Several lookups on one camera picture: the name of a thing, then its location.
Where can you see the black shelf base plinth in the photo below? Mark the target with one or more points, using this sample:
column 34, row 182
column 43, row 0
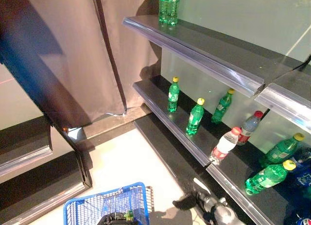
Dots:
column 170, row 147

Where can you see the dark left robot hand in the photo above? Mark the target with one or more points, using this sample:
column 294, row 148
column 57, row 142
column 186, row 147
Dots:
column 116, row 218

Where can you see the black shelf board clear edge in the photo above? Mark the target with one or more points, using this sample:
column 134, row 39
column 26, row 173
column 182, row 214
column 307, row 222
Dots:
column 206, row 47
column 289, row 98
column 243, row 186
column 179, row 124

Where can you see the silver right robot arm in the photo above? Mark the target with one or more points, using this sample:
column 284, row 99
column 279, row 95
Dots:
column 223, row 214

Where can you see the blue plastic shopping basket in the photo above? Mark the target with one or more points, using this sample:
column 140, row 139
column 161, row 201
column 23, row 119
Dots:
column 136, row 198

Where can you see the dark side shelf unit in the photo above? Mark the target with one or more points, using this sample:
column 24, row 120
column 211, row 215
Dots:
column 29, row 137

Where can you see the dark right robot hand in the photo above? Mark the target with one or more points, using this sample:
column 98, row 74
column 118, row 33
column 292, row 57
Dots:
column 192, row 201

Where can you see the blue label cola bottle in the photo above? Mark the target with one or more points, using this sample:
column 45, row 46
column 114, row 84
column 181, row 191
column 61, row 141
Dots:
column 302, row 176
column 304, row 219

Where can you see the dark cola bottle red cap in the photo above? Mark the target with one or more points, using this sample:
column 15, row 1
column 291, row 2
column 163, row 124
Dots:
column 249, row 130

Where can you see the clear water bottle red cap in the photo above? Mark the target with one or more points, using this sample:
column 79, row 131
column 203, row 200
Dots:
column 224, row 146

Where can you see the grey fabric curtain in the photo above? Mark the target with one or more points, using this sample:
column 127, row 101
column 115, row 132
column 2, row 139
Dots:
column 85, row 52

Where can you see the green soda bottle yellow cap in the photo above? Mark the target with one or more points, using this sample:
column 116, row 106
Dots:
column 221, row 108
column 173, row 96
column 279, row 150
column 267, row 176
column 195, row 119

